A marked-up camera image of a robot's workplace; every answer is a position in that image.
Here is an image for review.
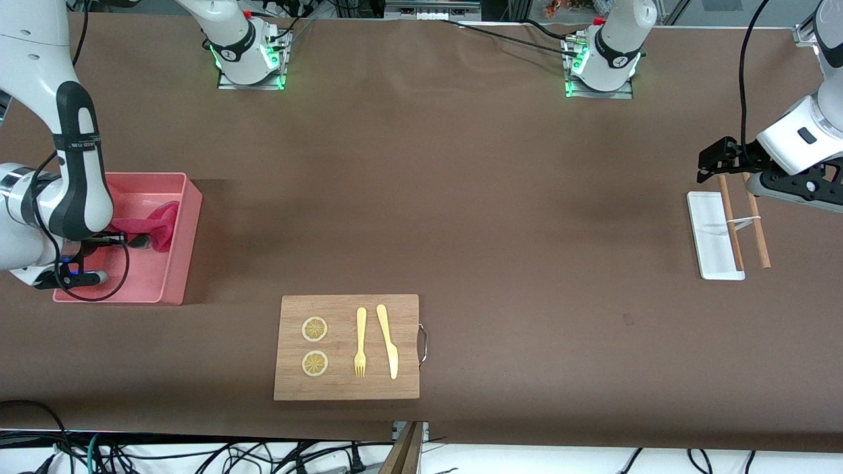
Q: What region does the red cloth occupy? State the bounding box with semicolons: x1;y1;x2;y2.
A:
109;188;180;254

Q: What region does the pink plastic bin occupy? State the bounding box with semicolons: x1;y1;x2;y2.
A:
53;172;203;306

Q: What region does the white rectangular tray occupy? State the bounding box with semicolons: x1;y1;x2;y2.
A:
687;191;746;282

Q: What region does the yellow plastic fork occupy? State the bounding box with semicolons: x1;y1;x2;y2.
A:
354;307;367;378

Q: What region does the wooden cutting board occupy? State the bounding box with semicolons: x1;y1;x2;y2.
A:
273;294;429;402

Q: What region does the yellow plastic knife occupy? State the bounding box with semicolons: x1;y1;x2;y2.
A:
376;303;399;381

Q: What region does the grey power strip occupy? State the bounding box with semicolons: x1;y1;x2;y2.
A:
385;0;481;20

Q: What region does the brown wooden plank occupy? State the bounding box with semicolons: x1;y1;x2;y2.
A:
379;421;424;474

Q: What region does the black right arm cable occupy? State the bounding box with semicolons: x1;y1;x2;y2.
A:
32;150;131;303

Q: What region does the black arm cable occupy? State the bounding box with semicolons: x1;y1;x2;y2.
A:
738;0;771;151
32;150;131;303

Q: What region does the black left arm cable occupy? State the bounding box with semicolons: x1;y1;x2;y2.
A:
738;0;771;151

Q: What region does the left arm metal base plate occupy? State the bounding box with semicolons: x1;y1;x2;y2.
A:
565;33;634;99

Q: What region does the thick black floor cable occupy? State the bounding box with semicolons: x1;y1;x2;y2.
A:
0;400;73;456

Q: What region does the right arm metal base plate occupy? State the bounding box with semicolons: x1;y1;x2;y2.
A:
217;26;288;91

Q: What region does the short black table cable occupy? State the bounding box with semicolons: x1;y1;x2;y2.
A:
524;18;580;41

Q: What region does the long black table cable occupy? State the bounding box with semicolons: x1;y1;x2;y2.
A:
438;18;584;57

